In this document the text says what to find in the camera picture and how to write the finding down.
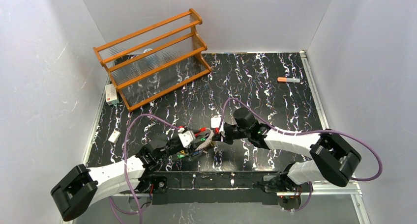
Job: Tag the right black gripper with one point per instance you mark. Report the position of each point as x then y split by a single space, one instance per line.
224 133

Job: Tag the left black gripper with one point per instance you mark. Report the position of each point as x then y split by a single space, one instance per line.
182 145

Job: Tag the bunch of coloured keys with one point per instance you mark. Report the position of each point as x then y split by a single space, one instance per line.
202 133

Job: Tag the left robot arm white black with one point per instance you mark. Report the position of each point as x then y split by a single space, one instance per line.
82 186

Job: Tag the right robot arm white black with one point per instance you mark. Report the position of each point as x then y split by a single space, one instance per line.
330 157

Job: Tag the small white card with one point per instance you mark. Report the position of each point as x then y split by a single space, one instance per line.
114 136

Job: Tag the orange white marker pen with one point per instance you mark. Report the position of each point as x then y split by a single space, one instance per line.
288 80

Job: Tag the white red small box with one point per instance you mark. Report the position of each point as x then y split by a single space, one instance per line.
111 95

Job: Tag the orange wooden shelf rack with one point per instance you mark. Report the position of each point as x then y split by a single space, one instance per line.
156 60

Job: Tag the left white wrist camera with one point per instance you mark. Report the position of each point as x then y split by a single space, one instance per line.
186 137

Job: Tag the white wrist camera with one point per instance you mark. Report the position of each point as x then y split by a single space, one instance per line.
216 124
186 137

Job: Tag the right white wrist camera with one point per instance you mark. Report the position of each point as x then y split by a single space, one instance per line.
216 124

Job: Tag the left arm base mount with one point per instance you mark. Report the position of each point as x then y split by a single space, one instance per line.
152 184

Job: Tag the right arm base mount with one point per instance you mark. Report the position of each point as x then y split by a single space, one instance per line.
292 197

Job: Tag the aluminium frame rail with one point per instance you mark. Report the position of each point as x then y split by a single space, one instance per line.
229 198

